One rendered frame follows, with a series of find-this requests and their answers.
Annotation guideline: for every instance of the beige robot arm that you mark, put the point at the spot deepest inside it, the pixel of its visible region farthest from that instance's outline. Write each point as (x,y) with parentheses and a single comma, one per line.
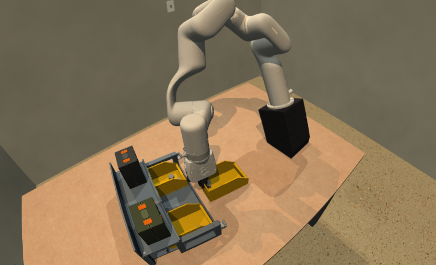
(208,19)

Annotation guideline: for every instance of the grey shelf rack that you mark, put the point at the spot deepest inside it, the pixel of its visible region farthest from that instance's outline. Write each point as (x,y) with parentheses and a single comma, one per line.
(127,197)

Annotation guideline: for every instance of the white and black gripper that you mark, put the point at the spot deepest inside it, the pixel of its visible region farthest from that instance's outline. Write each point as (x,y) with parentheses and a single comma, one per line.
(199,171)

